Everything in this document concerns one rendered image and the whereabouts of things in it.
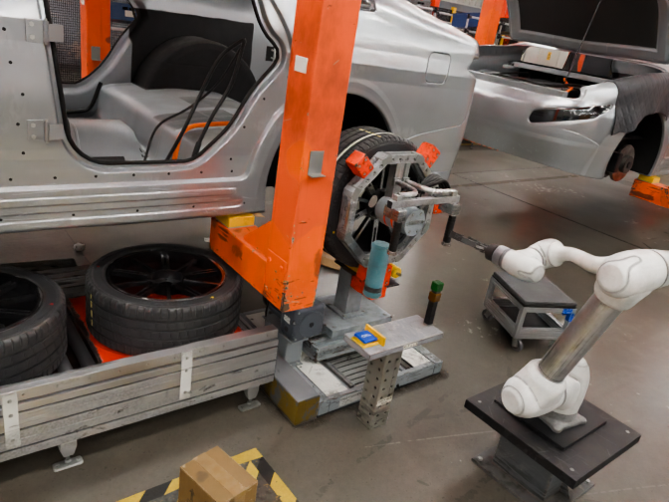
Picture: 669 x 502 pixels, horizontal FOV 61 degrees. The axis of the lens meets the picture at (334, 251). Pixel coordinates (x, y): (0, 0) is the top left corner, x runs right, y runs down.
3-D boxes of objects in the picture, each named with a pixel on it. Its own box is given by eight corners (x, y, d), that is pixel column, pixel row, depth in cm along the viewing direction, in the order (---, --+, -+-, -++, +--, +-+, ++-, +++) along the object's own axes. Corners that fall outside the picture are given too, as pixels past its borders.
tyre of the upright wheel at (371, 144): (310, 272, 291) (405, 217, 319) (336, 292, 274) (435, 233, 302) (284, 155, 253) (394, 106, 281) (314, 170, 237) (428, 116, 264)
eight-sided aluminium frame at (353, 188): (413, 252, 295) (436, 149, 274) (422, 258, 290) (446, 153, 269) (330, 267, 262) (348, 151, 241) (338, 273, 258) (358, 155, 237)
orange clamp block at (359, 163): (363, 162, 251) (354, 148, 245) (375, 168, 245) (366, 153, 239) (353, 174, 250) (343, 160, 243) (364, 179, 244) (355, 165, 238)
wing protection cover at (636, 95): (628, 128, 499) (649, 68, 479) (662, 137, 477) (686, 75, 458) (585, 128, 457) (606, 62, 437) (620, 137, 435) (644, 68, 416)
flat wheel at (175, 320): (175, 273, 300) (177, 232, 291) (268, 324, 267) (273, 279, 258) (55, 313, 249) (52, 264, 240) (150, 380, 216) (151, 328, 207)
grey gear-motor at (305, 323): (275, 322, 307) (283, 263, 294) (320, 364, 277) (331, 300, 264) (246, 329, 296) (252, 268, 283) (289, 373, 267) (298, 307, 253)
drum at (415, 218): (392, 219, 275) (397, 191, 270) (423, 236, 260) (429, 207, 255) (370, 222, 267) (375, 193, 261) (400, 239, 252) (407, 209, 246)
